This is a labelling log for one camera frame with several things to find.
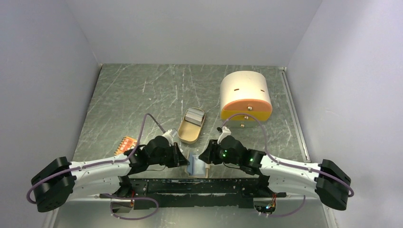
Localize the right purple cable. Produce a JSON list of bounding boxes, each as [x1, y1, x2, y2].
[[220, 113, 355, 219]]

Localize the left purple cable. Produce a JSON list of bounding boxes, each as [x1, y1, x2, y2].
[[26, 113, 167, 221]]

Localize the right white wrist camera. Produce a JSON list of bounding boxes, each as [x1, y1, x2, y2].
[[217, 126, 231, 144]]

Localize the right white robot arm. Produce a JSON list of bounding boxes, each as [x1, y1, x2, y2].
[[199, 136, 351, 211]]

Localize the cream orange drawer box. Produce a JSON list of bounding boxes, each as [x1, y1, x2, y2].
[[220, 71, 273, 128]]

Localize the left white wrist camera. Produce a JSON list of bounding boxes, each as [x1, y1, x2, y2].
[[162, 128, 178, 145]]

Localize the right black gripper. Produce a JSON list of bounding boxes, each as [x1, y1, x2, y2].
[[199, 139, 241, 166]]

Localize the purple cable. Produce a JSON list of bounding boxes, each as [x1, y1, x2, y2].
[[220, 113, 355, 219], [26, 113, 167, 221]]

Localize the tan oval tray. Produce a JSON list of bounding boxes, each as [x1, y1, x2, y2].
[[178, 112, 206, 144]]

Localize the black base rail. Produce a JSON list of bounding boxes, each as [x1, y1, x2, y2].
[[112, 166, 286, 210]]

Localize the grey credit card stack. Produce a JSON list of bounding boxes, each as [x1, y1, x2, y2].
[[184, 108, 205, 125]]

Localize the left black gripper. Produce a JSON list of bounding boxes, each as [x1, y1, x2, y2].
[[149, 142, 190, 168]]

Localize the tan card holder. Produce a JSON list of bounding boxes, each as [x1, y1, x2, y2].
[[186, 152, 210, 179]]

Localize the orange patterned card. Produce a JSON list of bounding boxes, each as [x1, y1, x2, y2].
[[114, 136, 137, 155]]

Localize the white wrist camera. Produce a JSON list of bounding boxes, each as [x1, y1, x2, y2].
[[217, 126, 231, 144], [162, 128, 178, 145]]

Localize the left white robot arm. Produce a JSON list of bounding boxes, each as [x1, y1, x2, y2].
[[27, 136, 189, 212]]

